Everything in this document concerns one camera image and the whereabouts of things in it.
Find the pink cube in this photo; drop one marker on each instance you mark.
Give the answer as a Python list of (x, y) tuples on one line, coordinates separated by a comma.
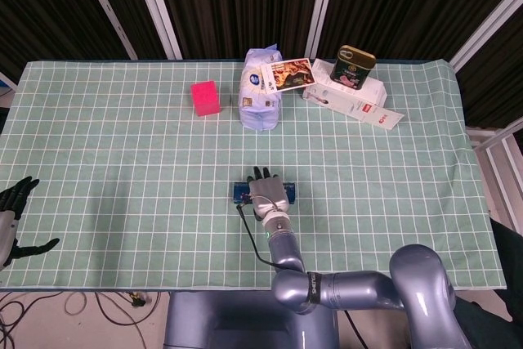
[(206, 97)]

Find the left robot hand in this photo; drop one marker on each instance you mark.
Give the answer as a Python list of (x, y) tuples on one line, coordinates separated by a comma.
[(8, 230)]

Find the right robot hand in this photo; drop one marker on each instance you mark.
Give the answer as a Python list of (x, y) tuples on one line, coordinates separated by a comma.
[(267, 195)]

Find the black fabric object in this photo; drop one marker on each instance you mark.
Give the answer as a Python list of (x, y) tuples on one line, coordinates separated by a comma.
[(508, 263)]

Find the white frame post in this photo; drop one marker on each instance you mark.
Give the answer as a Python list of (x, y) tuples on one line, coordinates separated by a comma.
[(486, 26), (108, 10), (157, 10), (323, 5)]

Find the green checked tablecloth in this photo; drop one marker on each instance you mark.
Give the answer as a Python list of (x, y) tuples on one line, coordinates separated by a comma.
[(122, 161)]

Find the white lamp box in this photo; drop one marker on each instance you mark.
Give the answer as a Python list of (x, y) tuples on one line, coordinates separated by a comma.
[(351, 99)]

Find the light blue tissue pack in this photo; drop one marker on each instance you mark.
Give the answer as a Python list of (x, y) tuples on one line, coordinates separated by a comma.
[(259, 114)]

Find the dark luncheon meat can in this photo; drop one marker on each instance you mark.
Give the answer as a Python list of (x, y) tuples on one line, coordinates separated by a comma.
[(351, 71)]

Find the snack card packet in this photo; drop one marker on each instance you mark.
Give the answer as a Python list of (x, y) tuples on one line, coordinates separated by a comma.
[(290, 73)]

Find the white side frame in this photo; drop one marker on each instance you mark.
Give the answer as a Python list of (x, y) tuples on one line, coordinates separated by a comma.
[(496, 153)]

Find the grey-blue robot torso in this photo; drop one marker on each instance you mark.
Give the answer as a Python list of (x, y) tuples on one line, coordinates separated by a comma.
[(245, 320)]

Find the blue grey box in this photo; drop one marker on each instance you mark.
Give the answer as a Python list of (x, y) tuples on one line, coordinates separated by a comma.
[(239, 193)]

